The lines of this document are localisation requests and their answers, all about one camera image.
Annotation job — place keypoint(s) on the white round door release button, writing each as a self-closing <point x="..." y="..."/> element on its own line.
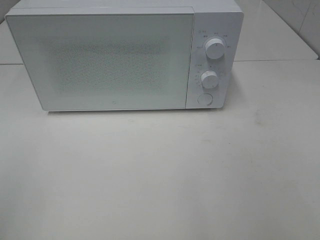
<point x="205" y="99"/>

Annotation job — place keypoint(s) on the white microwave door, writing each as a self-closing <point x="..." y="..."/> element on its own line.
<point x="106" y="62"/>

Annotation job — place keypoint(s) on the white microwave oven body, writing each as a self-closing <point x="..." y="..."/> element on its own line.
<point x="211" y="19"/>

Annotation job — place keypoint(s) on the white microwave knob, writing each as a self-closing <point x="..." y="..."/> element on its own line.
<point x="209" y="79"/>
<point x="214" y="48"/>

